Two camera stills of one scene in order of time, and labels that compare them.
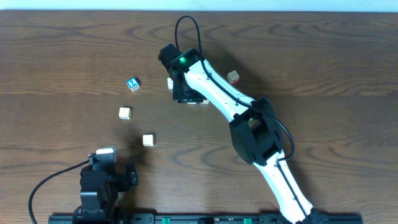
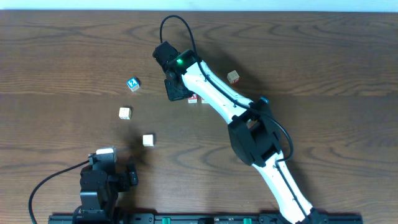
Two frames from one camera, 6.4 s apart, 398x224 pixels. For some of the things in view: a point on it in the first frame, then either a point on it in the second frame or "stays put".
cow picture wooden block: [125, 113] stays put
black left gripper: [125, 179] stays put
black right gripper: [189, 97] → [178, 92]
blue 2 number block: [133, 84] stays put
